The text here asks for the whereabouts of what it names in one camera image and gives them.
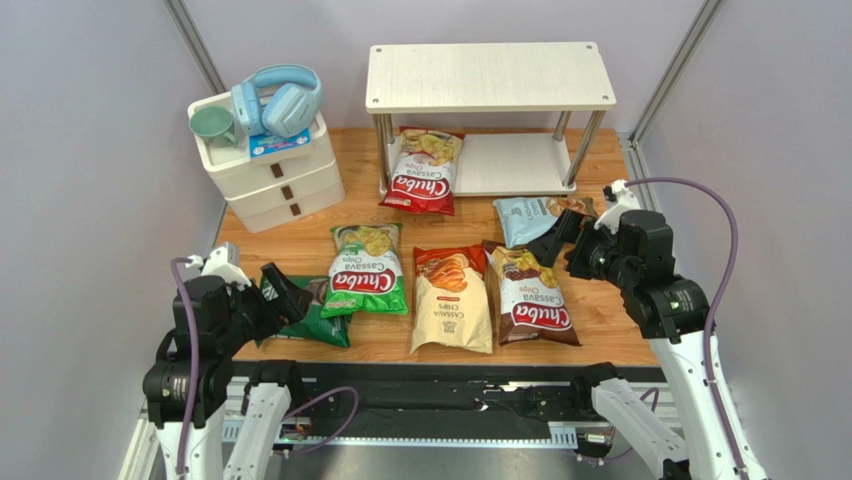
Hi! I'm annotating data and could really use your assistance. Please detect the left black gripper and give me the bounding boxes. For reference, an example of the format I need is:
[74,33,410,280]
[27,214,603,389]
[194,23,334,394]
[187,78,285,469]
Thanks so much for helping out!
[216,261,314,354]

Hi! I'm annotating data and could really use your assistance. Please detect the dark green chips bag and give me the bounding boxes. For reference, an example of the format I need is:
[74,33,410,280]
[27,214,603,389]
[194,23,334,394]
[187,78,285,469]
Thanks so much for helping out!
[275,276,352,348]

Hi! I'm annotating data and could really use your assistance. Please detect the brown Chuba chips bag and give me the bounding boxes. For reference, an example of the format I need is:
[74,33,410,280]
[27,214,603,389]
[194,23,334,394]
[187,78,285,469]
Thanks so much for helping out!
[482,240,581,346]

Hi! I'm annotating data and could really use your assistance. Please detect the green Chuba chips bag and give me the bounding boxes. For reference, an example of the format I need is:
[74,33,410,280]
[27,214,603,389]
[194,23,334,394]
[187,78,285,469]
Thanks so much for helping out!
[321,223,408,318]

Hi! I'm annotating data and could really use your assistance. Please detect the cream orange cassava chips bag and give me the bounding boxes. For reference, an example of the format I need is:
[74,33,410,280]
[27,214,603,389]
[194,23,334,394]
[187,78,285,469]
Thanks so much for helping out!
[410,244,493,354]

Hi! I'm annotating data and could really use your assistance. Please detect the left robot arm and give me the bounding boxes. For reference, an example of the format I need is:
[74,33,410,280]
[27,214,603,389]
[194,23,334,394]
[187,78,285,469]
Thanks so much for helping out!
[142,257,314,479]

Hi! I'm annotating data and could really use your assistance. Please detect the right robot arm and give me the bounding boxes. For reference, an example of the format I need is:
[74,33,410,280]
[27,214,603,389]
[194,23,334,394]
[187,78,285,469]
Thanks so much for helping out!
[528,209,768,479]

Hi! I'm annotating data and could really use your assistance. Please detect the light blue cassava chips bag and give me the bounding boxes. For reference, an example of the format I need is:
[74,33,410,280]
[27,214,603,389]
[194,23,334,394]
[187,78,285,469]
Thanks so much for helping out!
[492,196,596,248]

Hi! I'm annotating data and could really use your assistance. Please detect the red Chuba chips bag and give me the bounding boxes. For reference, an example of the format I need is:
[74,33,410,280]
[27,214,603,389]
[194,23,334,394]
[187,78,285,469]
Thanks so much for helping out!
[379,127,466,216]

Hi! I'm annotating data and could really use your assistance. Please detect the white two-tier shelf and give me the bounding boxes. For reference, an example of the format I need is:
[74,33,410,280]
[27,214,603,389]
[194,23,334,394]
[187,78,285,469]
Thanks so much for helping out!
[365,42,617,197]

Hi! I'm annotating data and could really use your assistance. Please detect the white three-drawer organizer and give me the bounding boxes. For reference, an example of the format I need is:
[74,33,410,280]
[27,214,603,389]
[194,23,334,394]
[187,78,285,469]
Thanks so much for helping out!
[195,113,346,233]

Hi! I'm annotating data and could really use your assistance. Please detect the blue sticker card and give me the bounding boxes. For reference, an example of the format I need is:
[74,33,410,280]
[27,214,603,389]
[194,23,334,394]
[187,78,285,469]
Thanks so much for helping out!
[249,128,311,159]

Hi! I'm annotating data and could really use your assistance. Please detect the green ceramic mug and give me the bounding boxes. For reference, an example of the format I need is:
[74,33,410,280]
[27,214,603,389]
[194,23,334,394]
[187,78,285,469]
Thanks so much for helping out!
[189,105,239,148]

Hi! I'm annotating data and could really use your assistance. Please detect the light blue headphones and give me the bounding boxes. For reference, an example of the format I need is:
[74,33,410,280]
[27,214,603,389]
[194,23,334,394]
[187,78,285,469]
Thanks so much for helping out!
[230,64,324,138]

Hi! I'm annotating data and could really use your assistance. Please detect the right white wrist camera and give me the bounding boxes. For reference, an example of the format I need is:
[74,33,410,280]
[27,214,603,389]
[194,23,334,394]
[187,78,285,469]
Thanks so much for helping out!
[594,179,642,235]

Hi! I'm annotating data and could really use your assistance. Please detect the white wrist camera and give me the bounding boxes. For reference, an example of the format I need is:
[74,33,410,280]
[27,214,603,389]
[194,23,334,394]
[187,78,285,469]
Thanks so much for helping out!
[185,242,252,290]
[594,179,642,235]

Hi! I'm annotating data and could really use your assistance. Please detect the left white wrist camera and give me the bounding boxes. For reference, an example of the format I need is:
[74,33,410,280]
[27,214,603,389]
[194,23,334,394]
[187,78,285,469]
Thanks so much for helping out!
[185,242,252,290]

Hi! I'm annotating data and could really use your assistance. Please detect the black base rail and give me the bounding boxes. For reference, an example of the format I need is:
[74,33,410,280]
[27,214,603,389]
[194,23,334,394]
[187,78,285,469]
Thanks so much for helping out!
[219,359,667,447]

